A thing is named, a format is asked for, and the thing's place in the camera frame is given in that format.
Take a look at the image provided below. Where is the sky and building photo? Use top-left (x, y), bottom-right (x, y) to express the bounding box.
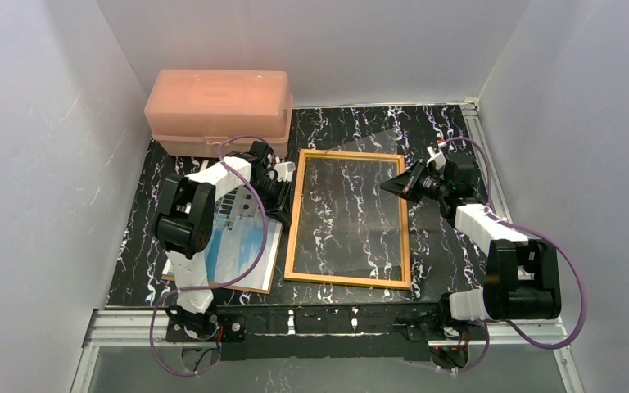
top-left (158, 158), bottom-right (283, 294)

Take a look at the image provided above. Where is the clear acrylic frame sheet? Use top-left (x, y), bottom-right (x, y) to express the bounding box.
top-left (293, 129), bottom-right (402, 281)

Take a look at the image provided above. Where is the yellow wooden picture frame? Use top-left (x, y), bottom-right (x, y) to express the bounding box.
top-left (284, 149), bottom-right (412, 290)

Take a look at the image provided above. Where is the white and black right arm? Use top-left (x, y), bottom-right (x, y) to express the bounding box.
top-left (381, 153), bottom-right (561, 323)

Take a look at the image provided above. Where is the pink plastic storage box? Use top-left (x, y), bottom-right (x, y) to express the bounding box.
top-left (144, 70), bottom-right (293, 157)

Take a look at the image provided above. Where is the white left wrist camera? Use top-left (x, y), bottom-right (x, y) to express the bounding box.
top-left (268, 161), bottom-right (296, 183)

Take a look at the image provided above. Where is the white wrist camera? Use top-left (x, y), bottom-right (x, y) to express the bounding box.
top-left (268, 161), bottom-right (296, 183)
top-left (426, 139), bottom-right (447, 172)

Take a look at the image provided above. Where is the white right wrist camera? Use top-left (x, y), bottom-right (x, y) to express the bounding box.
top-left (426, 139), bottom-right (447, 172)

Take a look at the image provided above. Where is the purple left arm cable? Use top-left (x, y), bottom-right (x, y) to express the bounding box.
top-left (148, 135), bottom-right (270, 378)

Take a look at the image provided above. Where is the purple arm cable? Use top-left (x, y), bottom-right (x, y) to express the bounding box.
top-left (439, 136), bottom-right (589, 375)
top-left (148, 135), bottom-right (270, 378)

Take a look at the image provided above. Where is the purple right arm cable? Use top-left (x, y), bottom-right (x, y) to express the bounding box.
top-left (439, 136), bottom-right (589, 375)

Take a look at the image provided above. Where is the brown frame backing board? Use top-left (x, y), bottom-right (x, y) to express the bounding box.
top-left (161, 160), bottom-right (285, 296)

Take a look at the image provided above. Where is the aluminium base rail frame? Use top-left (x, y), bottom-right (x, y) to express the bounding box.
top-left (70, 97), bottom-right (587, 393)

